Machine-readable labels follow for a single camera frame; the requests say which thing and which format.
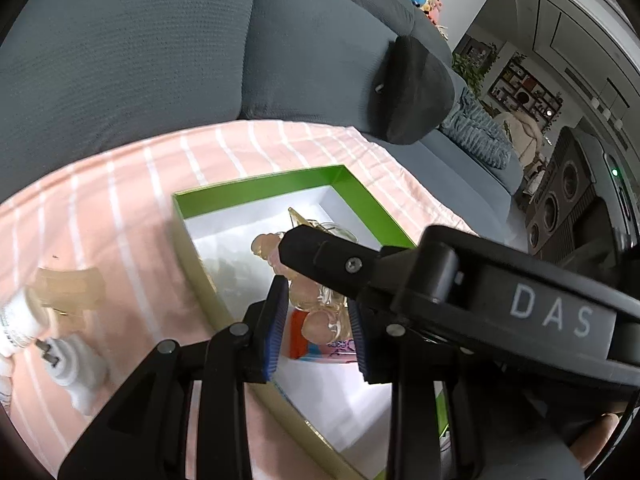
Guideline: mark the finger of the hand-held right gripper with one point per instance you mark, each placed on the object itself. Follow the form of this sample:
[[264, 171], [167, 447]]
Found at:
[[325, 257]]

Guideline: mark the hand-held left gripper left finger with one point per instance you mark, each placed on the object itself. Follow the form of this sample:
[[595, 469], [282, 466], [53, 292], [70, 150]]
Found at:
[[272, 332]]

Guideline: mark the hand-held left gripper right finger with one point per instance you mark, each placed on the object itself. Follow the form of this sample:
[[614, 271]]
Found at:
[[362, 347]]

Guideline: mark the clear bag of snacks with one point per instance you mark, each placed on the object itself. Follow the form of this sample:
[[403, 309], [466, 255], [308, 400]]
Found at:
[[320, 325]]

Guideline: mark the green cardboard box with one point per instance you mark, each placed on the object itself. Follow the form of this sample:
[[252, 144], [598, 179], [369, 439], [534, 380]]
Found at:
[[230, 195]]

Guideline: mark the person's right hand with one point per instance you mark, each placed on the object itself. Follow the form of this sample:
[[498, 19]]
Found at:
[[597, 440]]

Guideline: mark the small orange pink packet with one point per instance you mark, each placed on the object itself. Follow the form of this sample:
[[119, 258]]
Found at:
[[297, 337]]

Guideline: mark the clear amber hair clip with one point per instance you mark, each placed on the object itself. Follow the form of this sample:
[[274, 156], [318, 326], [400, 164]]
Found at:
[[300, 217]]

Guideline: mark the black speaker cabinet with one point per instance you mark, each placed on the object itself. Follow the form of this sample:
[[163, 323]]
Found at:
[[565, 185]]

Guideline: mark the beige armchair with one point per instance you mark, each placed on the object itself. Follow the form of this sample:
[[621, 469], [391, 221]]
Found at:
[[522, 132]]

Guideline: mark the blue knitted throw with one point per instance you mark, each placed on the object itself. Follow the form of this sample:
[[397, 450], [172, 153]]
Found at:
[[475, 130]]

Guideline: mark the black cushion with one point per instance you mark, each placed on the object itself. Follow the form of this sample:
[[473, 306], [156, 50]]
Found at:
[[415, 95]]

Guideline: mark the pink striped blanket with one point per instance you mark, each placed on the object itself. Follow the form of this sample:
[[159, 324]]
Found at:
[[125, 210]]

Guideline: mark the white power plug adapter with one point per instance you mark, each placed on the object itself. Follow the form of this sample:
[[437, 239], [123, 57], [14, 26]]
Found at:
[[80, 370]]

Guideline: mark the green potted plant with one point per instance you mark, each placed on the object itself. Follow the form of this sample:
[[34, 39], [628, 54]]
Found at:
[[470, 67]]

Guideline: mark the white tube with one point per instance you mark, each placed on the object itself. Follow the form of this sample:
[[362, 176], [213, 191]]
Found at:
[[15, 325]]

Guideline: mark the grey sofa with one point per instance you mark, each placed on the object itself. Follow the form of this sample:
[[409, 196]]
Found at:
[[150, 50]]

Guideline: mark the dark wall shelf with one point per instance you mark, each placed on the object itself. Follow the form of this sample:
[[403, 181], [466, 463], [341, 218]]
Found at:
[[525, 90]]

